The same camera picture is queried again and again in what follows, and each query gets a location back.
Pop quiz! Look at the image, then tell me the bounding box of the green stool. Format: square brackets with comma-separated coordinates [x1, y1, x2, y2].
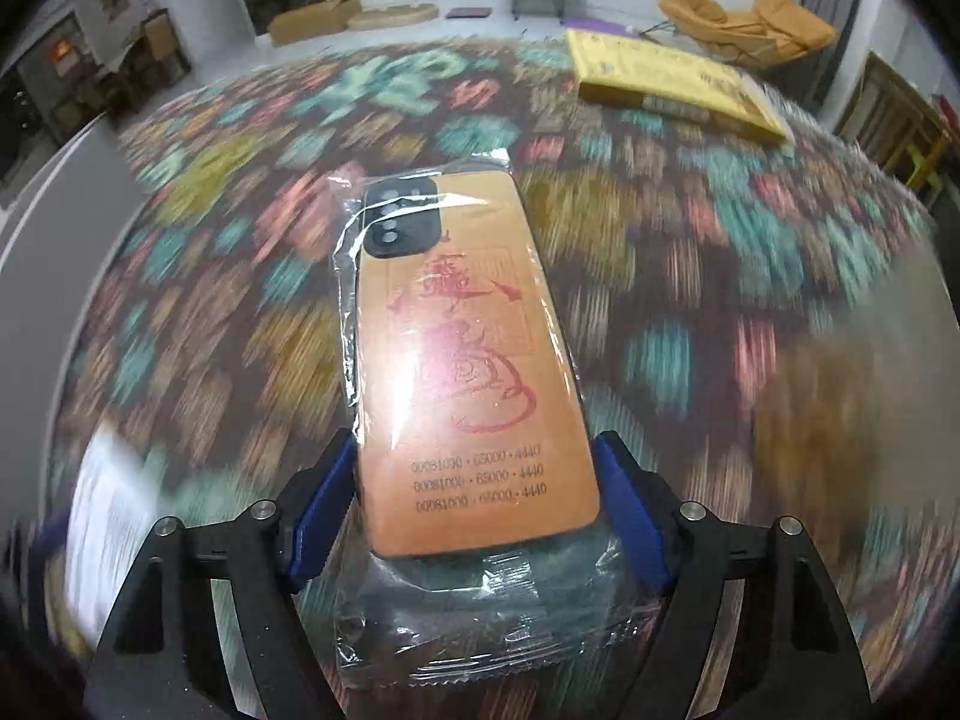
[902, 137, 944, 194]

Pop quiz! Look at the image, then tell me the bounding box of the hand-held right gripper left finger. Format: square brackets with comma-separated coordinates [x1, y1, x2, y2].
[84, 427, 361, 720]

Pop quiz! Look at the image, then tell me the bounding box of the wooden dining chair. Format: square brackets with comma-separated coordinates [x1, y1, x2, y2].
[137, 10, 194, 92]

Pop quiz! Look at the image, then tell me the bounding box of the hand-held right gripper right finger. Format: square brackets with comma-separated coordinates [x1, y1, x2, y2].
[591, 430, 876, 720]

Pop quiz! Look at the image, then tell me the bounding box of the white storage box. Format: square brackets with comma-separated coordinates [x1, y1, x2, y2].
[0, 115, 152, 470]

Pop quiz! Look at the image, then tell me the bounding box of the orange phone case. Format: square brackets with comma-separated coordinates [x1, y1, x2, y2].
[328, 148, 640, 685]

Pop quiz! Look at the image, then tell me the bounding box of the grey curtain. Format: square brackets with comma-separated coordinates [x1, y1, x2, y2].
[797, 0, 869, 85]

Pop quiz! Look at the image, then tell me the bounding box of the yellow flat box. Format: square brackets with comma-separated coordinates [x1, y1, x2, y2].
[562, 27, 797, 146]

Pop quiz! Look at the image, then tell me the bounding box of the dark wooden desk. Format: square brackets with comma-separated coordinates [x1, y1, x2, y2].
[835, 49, 959, 205]

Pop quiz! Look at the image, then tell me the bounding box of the patterned cross-stitch tablecloth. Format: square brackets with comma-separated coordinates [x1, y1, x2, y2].
[43, 32, 947, 720]

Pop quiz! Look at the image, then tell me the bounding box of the orange lounge chair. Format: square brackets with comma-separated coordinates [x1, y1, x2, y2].
[655, 0, 839, 66]

